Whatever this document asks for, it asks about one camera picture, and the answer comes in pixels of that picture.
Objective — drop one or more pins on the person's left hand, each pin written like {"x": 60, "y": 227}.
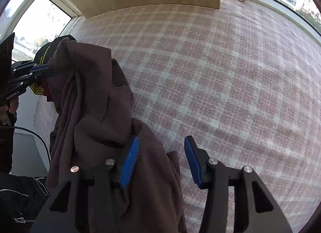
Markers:
{"x": 12, "y": 107}

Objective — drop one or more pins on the black zippered jacket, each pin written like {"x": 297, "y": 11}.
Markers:
{"x": 22, "y": 198}

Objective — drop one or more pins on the pink plaid bed sheet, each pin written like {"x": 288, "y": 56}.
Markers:
{"x": 225, "y": 97}

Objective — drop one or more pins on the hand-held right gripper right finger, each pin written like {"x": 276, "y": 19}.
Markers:
{"x": 193, "y": 162}

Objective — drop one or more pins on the black and yellow mesh garment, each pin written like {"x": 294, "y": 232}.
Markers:
{"x": 42, "y": 54}

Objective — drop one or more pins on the brown hoodie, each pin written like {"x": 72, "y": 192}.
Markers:
{"x": 100, "y": 112}

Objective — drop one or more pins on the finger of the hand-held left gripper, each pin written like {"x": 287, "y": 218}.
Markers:
{"x": 39, "y": 68}
{"x": 23, "y": 80}

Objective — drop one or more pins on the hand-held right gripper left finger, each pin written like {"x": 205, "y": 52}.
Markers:
{"x": 129, "y": 162}

